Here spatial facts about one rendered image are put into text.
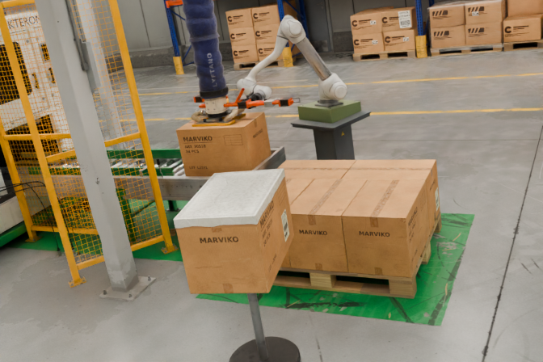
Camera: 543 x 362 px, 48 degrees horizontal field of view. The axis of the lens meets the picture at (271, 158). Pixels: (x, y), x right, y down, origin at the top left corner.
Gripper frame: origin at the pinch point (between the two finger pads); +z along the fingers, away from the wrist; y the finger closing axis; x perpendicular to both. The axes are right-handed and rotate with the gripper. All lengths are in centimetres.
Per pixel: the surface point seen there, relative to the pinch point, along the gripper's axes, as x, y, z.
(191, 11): 25, -74, 13
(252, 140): -5.5, 26.6, 8.8
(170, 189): 61, 59, 34
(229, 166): 13, 45, 19
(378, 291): -115, 106, 78
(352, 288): -98, 106, 78
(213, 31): 15, -57, 3
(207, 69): 22.5, -30.6, 10.1
